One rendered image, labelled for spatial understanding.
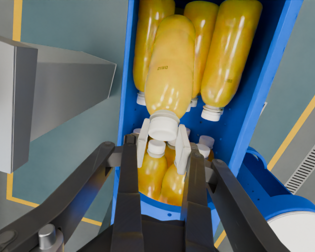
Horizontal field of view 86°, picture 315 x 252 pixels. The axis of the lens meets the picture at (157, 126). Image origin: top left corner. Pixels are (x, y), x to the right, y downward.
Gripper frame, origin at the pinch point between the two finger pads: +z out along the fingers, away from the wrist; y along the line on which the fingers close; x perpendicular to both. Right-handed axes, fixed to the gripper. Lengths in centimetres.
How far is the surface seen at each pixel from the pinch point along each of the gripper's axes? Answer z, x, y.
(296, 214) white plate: 25, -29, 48
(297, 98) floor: 129, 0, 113
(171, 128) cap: 1.6, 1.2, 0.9
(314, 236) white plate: 25, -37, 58
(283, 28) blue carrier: 8.2, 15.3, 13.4
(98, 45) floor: 128, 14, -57
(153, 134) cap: 2.6, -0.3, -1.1
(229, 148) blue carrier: 21.2, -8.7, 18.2
